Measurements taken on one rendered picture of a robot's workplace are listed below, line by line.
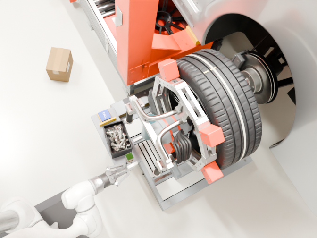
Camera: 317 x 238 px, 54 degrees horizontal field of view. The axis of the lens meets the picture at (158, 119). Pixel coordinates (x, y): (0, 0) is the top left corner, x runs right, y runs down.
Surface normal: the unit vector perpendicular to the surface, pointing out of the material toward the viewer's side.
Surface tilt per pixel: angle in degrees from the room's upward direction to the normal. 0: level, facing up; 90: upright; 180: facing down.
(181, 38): 0
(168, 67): 45
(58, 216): 2
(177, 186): 0
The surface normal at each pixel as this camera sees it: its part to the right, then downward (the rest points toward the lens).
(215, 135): 0.36, 0.18
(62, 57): 0.11, -0.36
